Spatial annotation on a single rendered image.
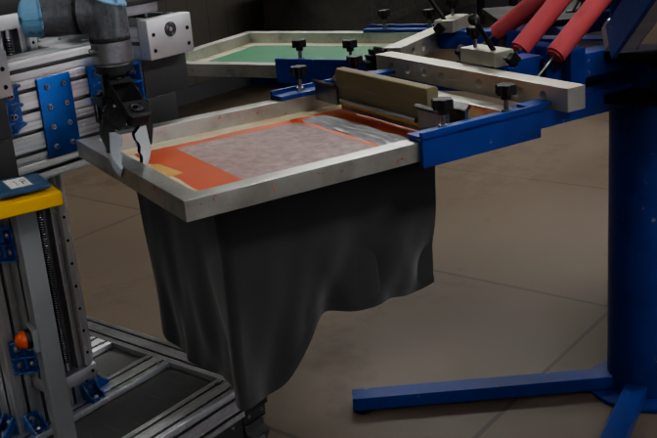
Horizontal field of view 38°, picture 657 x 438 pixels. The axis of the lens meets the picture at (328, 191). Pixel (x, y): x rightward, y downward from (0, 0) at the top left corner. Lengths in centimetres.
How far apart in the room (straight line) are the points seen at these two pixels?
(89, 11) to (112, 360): 135
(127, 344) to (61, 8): 135
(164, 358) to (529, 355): 114
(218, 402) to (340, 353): 76
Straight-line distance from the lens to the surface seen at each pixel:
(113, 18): 182
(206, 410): 253
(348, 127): 210
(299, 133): 212
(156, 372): 278
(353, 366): 314
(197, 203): 163
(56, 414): 212
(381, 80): 210
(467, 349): 320
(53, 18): 184
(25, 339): 204
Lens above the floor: 147
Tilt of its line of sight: 18 degrees down
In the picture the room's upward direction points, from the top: 5 degrees counter-clockwise
